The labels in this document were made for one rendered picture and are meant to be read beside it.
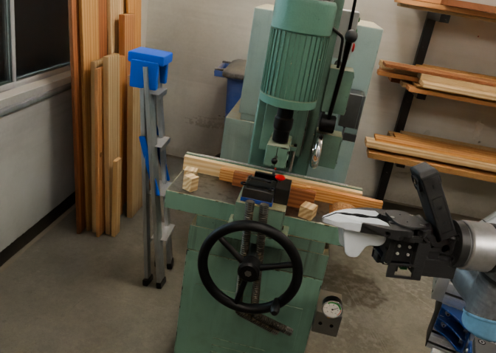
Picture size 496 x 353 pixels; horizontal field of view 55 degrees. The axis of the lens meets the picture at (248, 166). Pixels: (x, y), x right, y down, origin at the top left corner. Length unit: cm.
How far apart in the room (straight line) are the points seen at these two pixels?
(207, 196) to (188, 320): 46
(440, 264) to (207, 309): 102
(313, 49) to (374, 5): 235
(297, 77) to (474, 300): 78
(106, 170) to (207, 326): 134
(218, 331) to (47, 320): 94
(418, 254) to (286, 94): 77
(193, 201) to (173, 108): 258
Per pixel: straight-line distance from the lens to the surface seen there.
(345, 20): 170
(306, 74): 137
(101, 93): 262
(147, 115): 215
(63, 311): 241
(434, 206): 72
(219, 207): 144
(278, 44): 137
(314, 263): 148
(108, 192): 281
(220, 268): 154
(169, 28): 388
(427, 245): 73
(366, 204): 156
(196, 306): 165
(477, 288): 86
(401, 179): 401
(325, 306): 149
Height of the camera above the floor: 154
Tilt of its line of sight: 22 degrees down
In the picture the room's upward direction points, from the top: 10 degrees clockwise
